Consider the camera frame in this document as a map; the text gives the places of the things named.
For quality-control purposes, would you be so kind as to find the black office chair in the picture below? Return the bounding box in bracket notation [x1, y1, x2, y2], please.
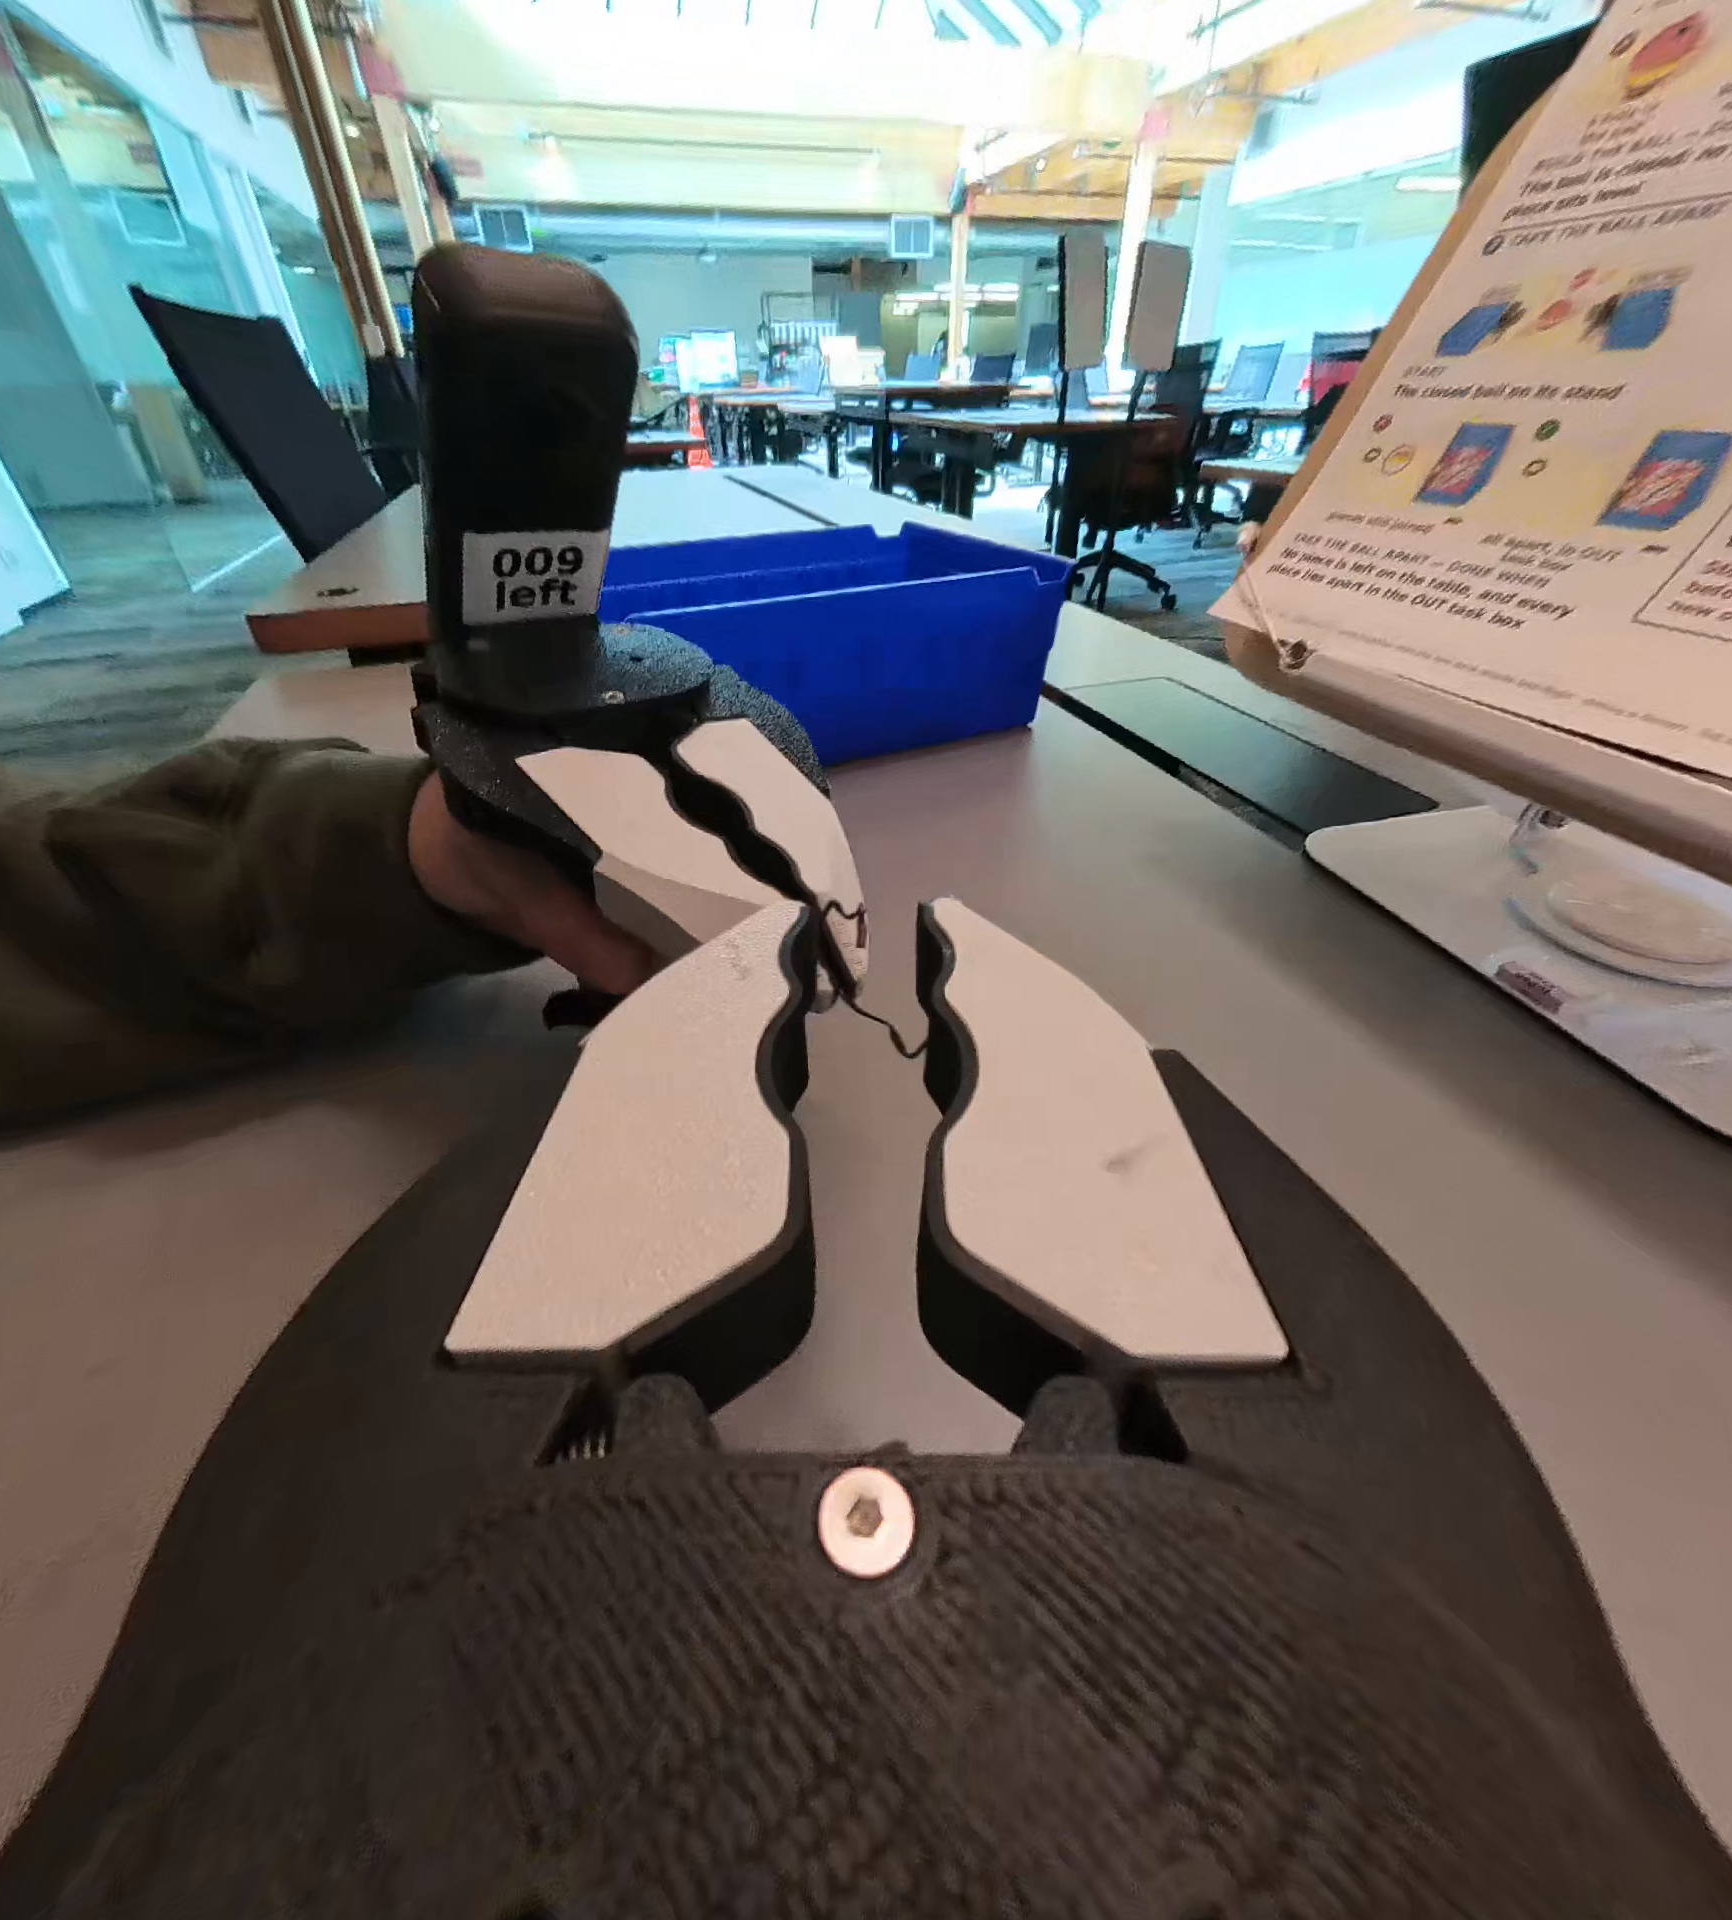
[1068, 343, 1214, 610]

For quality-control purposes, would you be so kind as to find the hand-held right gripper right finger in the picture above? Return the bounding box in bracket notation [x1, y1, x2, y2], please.
[913, 896, 1291, 1383]

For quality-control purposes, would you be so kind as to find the wooden clipboard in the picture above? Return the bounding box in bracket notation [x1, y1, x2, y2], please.
[1208, 0, 1732, 902]

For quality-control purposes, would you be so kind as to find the white board on stand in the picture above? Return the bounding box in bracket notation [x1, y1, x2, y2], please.
[1058, 229, 1112, 371]
[1128, 240, 1195, 374]

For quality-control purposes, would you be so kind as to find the black desk cable cover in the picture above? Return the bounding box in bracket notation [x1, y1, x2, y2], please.
[1045, 675, 1442, 843]

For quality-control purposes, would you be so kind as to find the printed instruction sheet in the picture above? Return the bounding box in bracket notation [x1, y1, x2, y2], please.
[1209, 0, 1732, 799]

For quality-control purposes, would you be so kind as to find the white stand base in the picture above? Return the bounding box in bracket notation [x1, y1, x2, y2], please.
[1303, 803, 1732, 1170]

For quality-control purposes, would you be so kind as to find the person's left hand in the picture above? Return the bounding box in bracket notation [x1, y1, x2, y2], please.
[404, 769, 668, 1001]

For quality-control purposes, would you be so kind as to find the person's left forearm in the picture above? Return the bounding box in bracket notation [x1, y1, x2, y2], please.
[0, 735, 538, 1159]

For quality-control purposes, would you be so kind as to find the black monitor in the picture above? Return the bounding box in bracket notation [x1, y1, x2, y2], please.
[1461, 18, 1609, 174]

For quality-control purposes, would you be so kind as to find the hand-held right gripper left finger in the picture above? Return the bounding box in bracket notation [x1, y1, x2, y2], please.
[441, 901, 820, 1390]

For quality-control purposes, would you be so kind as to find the clear round pad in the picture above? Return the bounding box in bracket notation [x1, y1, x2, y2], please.
[1508, 866, 1732, 975]

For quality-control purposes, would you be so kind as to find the red-backed office chair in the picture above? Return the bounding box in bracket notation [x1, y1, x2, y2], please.
[1308, 330, 1385, 452]

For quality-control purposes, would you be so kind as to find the black flat panel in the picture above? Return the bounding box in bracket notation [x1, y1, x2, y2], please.
[128, 283, 392, 566]

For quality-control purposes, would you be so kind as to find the blue plastic bin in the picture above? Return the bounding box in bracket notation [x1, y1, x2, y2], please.
[598, 521, 1076, 771]

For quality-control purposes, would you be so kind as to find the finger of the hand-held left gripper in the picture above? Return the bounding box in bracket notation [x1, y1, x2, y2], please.
[670, 717, 872, 1005]
[511, 742, 816, 967]

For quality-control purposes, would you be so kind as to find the thin black wire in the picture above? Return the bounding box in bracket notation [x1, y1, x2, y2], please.
[812, 896, 935, 1065]

